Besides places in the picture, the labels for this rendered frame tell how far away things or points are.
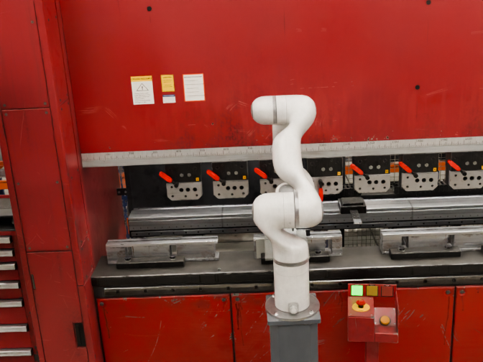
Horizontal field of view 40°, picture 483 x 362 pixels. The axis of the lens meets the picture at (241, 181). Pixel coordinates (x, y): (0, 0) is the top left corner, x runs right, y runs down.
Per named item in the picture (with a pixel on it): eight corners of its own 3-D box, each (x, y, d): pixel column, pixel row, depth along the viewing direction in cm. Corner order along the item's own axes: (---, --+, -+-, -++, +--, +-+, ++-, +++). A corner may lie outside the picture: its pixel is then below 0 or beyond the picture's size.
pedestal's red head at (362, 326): (347, 341, 268) (347, 302, 262) (347, 320, 283) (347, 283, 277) (398, 343, 265) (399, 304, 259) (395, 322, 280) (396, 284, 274)
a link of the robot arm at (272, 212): (310, 266, 218) (308, 199, 210) (254, 268, 219) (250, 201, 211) (307, 250, 230) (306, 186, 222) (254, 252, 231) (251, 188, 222)
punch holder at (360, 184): (354, 193, 281) (354, 156, 276) (351, 186, 289) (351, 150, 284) (389, 192, 281) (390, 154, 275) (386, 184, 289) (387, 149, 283)
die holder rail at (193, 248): (108, 263, 297) (105, 245, 294) (110, 258, 303) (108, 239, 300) (218, 260, 295) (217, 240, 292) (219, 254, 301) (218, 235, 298)
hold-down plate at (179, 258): (116, 269, 292) (115, 263, 291) (118, 263, 297) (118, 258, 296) (183, 266, 291) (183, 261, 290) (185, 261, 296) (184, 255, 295)
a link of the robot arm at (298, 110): (274, 234, 221) (323, 232, 221) (274, 220, 210) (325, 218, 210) (269, 107, 243) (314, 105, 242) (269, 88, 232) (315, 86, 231)
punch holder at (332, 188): (307, 195, 282) (306, 158, 277) (305, 188, 290) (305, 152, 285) (342, 193, 282) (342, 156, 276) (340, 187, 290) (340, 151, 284)
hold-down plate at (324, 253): (261, 263, 289) (261, 258, 288) (261, 258, 294) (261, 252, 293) (330, 261, 288) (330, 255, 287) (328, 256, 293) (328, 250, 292)
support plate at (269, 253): (265, 260, 267) (264, 258, 267) (264, 233, 292) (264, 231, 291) (310, 258, 266) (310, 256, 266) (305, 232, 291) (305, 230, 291)
